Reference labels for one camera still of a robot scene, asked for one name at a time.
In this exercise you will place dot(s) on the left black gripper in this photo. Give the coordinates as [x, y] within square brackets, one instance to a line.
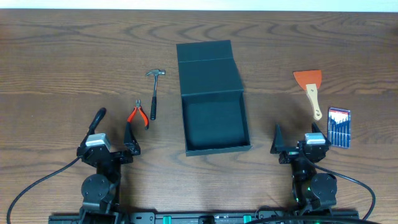
[113, 156]

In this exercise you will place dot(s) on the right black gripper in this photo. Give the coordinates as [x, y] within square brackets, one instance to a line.
[280, 146]

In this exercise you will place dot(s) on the blue precision screwdriver set case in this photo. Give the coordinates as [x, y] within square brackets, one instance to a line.
[339, 127]

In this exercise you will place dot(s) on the orange scraper wooden handle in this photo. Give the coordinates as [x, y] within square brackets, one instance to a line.
[310, 82]

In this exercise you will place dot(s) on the small steel claw hammer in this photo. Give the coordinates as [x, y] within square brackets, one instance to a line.
[155, 73]

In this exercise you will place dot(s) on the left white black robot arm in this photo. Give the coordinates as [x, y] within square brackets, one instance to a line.
[101, 190]

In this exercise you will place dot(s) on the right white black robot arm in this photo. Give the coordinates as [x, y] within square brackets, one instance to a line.
[312, 191]

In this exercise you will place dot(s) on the black open gift box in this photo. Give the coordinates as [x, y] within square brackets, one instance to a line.
[212, 93]

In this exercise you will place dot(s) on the black handled yellow screwdriver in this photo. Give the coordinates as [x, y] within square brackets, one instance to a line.
[98, 117]

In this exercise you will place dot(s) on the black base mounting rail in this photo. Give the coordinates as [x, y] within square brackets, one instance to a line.
[168, 218]

